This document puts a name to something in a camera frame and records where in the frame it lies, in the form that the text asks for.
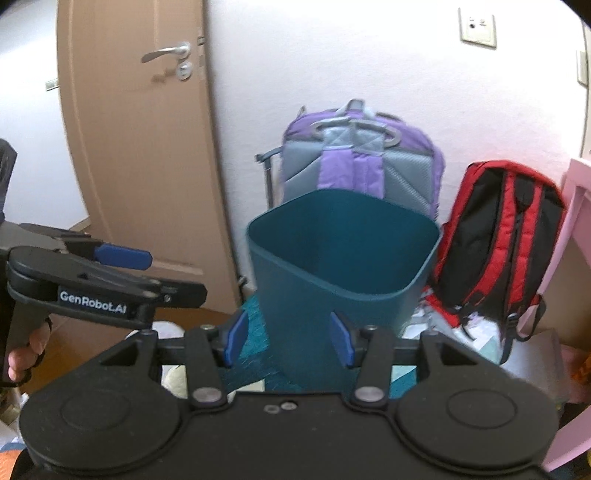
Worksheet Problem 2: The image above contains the teal plastic trash bin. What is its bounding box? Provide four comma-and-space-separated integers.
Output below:
246, 189, 441, 391

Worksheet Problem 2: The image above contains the left hand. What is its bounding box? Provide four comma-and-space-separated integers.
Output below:
8, 319, 52, 383

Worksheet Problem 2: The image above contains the red black backpack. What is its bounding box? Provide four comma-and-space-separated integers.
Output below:
426, 160, 567, 362

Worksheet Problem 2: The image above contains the beige wooden door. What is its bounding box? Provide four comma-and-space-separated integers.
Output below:
57, 1, 239, 313

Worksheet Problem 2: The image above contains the purple grey backpack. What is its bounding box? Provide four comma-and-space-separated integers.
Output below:
271, 99, 445, 219

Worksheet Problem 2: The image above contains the black trolley handle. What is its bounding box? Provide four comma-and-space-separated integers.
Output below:
254, 147, 281, 209

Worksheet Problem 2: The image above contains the silver door handle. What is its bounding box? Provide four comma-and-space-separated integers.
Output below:
140, 42, 193, 81

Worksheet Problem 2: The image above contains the white wall socket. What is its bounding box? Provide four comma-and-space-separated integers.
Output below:
459, 7, 497, 49

